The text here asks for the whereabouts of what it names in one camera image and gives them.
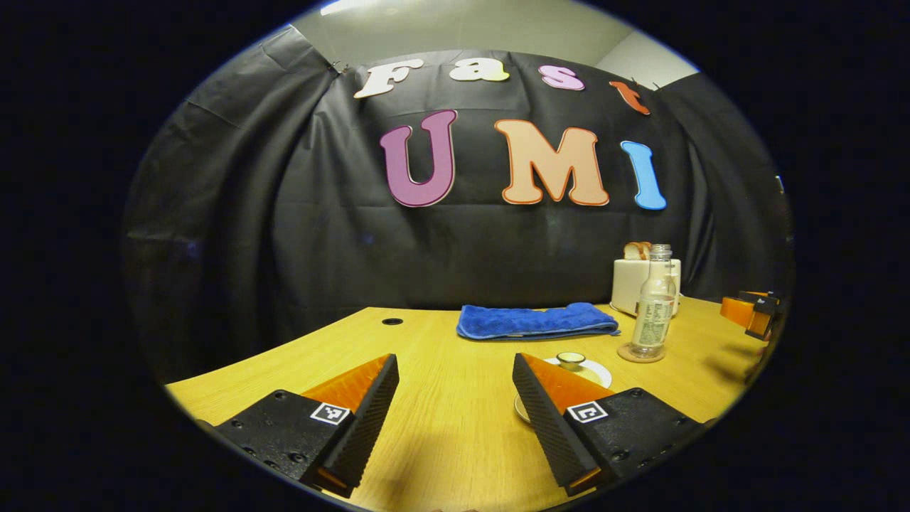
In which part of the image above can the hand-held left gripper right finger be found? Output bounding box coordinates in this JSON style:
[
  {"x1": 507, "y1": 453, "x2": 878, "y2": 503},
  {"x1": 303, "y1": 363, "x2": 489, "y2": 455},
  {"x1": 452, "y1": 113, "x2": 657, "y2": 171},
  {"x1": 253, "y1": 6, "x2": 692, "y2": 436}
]
[{"x1": 512, "y1": 352, "x2": 708, "y2": 497}]

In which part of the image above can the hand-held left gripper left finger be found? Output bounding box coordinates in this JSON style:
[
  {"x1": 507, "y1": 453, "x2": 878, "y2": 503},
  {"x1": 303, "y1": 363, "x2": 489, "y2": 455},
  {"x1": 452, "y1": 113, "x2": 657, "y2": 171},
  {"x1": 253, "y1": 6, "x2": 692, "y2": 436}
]
[{"x1": 213, "y1": 353, "x2": 400, "y2": 498}]

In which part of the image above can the clear glass water bottle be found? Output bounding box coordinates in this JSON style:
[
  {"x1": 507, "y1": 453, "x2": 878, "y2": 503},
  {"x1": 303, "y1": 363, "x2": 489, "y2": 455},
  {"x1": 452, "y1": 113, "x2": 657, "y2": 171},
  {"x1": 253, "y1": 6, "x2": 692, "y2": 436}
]
[{"x1": 631, "y1": 244, "x2": 678, "y2": 358}]

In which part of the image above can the round coaster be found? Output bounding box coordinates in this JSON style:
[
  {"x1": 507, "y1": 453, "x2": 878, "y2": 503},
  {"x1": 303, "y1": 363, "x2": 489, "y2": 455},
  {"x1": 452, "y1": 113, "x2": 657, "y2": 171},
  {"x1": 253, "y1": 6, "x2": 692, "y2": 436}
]
[{"x1": 617, "y1": 343, "x2": 667, "y2": 364}]

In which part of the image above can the blue folded towel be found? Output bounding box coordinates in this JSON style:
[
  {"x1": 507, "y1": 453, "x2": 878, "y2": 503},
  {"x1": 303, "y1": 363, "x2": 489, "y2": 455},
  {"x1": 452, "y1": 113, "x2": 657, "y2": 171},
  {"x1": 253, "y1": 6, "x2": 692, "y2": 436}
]
[{"x1": 456, "y1": 302, "x2": 621, "y2": 341}]

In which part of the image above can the white toaster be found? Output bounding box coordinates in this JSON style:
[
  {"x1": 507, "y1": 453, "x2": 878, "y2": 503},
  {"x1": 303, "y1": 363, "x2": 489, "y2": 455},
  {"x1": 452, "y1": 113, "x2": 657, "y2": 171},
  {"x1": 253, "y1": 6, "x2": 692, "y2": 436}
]
[{"x1": 611, "y1": 258, "x2": 682, "y2": 317}]

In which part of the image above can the black backdrop cloth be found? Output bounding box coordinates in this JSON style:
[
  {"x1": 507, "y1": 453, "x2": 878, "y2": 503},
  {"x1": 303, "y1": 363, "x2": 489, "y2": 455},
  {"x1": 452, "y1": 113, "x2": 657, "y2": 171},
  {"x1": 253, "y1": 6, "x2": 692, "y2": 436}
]
[{"x1": 121, "y1": 25, "x2": 796, "y2": 385}]

